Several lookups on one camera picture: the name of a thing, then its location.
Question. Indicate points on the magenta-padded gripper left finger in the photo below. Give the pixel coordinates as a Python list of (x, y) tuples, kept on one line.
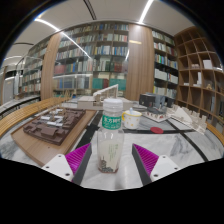
[(63, 165)]

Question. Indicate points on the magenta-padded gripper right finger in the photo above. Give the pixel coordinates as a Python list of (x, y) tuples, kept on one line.
[(160, 166)]

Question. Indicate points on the clear bottle with green label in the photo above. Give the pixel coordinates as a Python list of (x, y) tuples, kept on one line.
[(110, 143)]

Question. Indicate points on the flat round red coaster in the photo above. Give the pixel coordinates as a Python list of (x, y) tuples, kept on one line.
[(156, 130)]

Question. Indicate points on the brown building model on board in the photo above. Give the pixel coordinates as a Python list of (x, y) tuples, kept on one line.
[(50, 126)]

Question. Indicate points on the flat white building model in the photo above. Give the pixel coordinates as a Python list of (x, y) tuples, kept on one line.
[(158, 116)]

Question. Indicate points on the white mug with yellow rim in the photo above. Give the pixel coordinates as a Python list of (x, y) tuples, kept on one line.
[(132, 120)]

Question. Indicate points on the stepped white building model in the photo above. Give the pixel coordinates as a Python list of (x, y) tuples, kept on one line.
[(190, 118)]

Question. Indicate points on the curved wooden slat bench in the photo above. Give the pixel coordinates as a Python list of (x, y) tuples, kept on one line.
[(20, 116)]

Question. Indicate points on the dark grey building model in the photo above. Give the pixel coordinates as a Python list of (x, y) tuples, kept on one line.
[(151, 99)]

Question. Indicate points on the beige building model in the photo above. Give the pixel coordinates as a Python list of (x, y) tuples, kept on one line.
[(90, 101)]

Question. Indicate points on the wooden cubby shelf unit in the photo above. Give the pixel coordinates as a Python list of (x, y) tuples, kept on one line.
[(196, 90)]

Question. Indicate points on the long ceiling light strip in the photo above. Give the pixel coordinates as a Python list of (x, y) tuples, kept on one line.
[(146, 10), (63, 35)]

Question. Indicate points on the large wall bookshelf with books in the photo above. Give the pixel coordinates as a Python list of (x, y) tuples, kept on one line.
[(100, 50)]

